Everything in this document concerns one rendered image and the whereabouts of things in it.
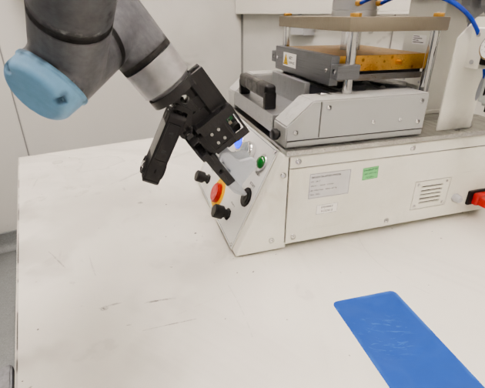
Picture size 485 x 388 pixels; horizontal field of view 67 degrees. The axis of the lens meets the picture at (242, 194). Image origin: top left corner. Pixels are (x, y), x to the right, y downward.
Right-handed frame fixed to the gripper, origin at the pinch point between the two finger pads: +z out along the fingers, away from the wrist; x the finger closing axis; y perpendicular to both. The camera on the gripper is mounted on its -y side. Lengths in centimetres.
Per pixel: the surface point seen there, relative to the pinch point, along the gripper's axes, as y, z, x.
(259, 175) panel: 4.4, -0.2, -0.7
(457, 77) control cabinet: 40.2, 7.1, -3.2
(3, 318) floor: -110, 26, 83
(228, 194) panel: -2.0, 3.5, 7.4
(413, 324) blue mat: 7.8, 17.3, -25.5
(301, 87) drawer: 19.6, -5.0, 5.8
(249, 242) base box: -3.6, 6.2, -4.9
